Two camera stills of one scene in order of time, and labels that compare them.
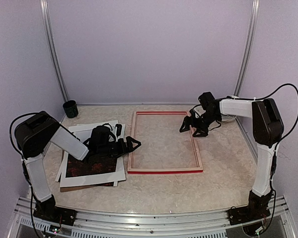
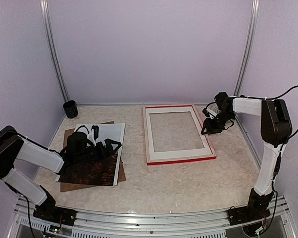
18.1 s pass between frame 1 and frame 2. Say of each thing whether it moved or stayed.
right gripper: moved
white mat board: moved
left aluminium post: stayed
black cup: stayed
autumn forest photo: moved
